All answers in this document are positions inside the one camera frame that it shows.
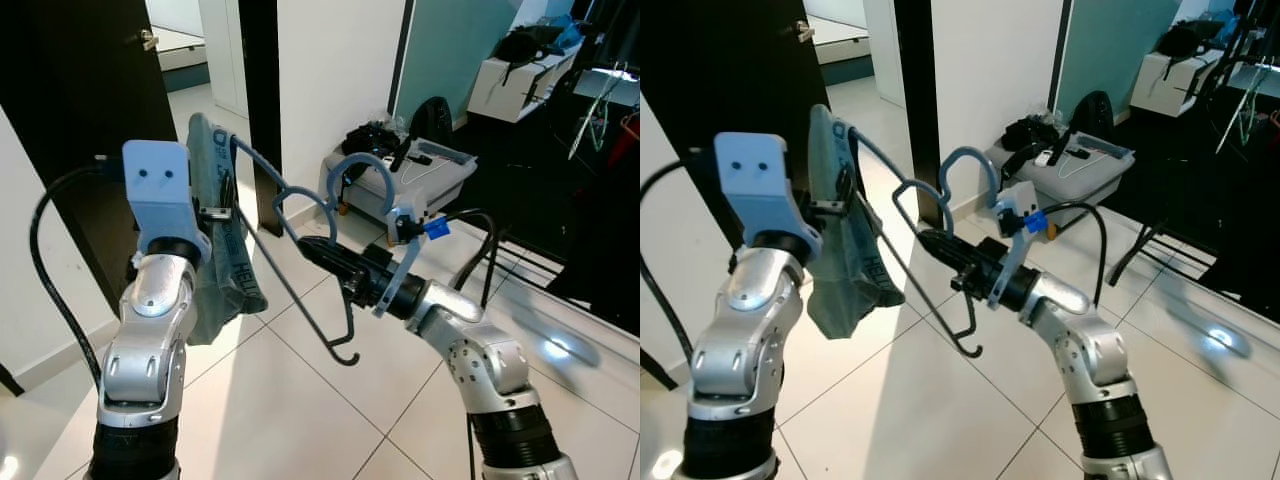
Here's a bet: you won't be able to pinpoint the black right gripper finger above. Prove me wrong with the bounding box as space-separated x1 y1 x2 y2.
298 238 363 271
921 242 969 283
919 231 978 261
300 250 353 293

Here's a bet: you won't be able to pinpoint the grey green shorts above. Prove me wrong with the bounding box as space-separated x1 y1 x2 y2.
185 112 269 347
805 104 906 341

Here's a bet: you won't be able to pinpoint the grey plastic hanger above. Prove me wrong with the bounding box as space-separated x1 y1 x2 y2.
852 128 1001 359
228 135 397 367

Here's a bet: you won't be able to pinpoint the white plastic hanger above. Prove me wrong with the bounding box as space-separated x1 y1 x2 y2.
1215 65 1263 156
568 68 619 161

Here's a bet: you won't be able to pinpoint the grey plastic storage box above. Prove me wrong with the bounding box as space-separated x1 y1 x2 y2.
985 135 1136 201
321 140 479 225

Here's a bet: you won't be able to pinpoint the black bulky gadget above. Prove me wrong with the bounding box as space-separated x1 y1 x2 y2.
1003 115 1063 156
343 120 403 166

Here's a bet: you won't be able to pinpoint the black backpack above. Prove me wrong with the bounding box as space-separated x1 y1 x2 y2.
408 94 454 153
1068 90 1116 146

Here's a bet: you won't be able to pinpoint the black carpet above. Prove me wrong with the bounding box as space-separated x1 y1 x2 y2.
1100 100 1280 326
440 100 641 336

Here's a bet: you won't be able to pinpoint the white shelf unit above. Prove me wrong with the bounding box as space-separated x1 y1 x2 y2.
1130 45 1236 116
466 48 583 125

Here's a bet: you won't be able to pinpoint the black bag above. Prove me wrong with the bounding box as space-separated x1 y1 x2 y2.
493 27 567 73
1158 20 1226 63

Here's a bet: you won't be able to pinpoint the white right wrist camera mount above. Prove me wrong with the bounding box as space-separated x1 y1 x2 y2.
985 182 1061 306
372 180 451 321

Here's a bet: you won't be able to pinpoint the dark door with silver handle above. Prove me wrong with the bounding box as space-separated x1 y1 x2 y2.
0 0 183 313
640 0 836 393

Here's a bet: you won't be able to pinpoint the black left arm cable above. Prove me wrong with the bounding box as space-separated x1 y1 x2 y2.
27 165 136 386
640 160 721 391

